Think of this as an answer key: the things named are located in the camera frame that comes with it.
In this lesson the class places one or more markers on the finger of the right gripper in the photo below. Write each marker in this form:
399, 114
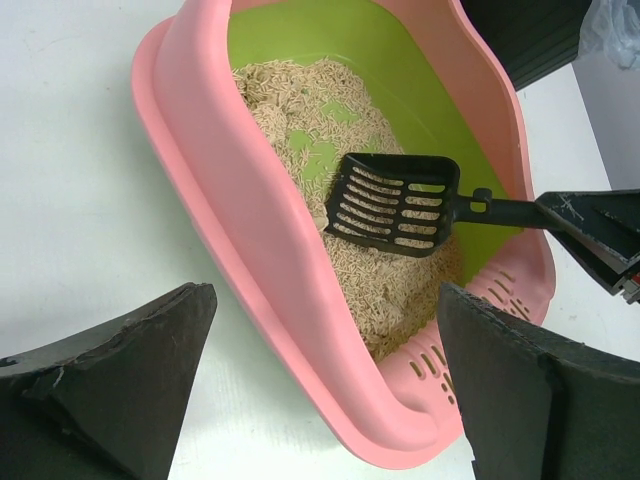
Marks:
595, 212
611, 260

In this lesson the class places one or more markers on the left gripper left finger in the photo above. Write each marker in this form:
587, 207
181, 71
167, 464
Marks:
108, 402

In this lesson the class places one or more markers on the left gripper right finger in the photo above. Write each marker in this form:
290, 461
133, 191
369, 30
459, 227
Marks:
535, 404

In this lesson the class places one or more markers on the black litter scoop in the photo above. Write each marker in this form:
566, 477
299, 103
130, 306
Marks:
407, 204

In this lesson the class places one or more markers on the pink green litter box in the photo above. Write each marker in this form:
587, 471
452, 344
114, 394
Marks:
445, 92

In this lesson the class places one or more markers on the beige cat litter pellets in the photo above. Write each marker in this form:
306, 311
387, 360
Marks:
311, 115

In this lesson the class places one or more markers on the blue plastic bin liner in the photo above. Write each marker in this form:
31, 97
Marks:
611, 27

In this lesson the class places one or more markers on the black trash bin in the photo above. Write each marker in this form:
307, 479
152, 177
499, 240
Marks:
530, 38

